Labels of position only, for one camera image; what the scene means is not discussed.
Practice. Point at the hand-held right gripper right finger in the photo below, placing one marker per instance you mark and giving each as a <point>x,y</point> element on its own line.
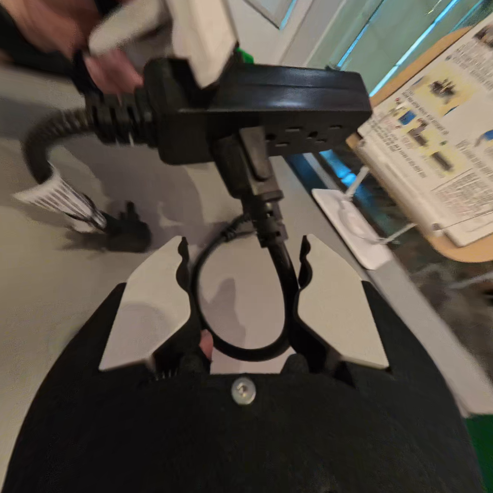
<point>339,308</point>

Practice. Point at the person's left hand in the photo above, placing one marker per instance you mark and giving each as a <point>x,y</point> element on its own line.
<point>111,73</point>

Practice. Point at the printed instruction sheet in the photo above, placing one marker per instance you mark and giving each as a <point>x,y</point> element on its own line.
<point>443,134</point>

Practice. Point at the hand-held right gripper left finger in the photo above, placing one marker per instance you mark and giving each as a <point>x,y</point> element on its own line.
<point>150,308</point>

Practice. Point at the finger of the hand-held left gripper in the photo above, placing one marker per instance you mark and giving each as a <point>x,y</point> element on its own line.
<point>134,23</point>
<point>204,34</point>

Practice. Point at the green plastic bin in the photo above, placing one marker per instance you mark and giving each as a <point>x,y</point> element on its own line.
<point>481,454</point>
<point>244,56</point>

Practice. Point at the clear stand with white base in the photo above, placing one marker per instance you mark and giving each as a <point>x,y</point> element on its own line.
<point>362,238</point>

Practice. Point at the instruction sheet on wooden board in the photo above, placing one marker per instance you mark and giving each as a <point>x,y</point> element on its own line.
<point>462,252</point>

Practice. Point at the white sheet clip bar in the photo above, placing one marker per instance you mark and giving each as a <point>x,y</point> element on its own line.
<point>408,192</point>

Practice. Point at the black power plug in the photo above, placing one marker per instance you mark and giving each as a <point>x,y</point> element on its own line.
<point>250,165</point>

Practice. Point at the person's right hand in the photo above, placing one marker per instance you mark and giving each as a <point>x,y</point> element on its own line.
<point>206,344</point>

